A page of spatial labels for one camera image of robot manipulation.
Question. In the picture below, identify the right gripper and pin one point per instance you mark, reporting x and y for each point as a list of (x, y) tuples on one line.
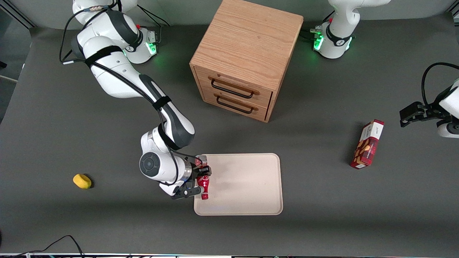
[(196, 173)]

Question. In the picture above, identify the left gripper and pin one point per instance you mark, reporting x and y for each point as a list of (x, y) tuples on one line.
[(426, 111)]

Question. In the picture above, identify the red coke bottle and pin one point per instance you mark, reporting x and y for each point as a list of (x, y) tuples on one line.
[(204, 186)]

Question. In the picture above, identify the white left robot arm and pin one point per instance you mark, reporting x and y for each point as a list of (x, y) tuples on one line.
[(337, 43)]

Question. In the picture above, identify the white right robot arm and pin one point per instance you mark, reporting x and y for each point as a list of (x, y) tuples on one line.
[(111, 71)]

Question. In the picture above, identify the beige plastic tray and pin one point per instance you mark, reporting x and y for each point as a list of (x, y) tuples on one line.
[(244, 186)]

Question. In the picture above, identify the red snack box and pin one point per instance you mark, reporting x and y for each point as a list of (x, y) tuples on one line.
[(365, 150)]

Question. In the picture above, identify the wooden lower drawer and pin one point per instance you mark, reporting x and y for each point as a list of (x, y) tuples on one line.
[(261, 113)]

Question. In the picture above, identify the wooden drawer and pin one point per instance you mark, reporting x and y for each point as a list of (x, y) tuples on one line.
[(263, 97), (261, 113)]

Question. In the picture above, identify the wooden upper drawer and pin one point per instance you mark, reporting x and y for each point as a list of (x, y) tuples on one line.
[(263, 97)]

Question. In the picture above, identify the yellow lemon-shaped object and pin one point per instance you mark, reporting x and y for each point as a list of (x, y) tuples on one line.
[(82, 181)]

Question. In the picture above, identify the wooden drawer cabinet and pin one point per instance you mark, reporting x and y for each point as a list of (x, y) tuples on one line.
[(247, 39)]

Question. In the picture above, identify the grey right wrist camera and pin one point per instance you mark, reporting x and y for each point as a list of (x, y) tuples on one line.
[(201, 160)]

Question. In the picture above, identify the black frame rail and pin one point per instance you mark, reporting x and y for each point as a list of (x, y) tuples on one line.
[(16, 14)]

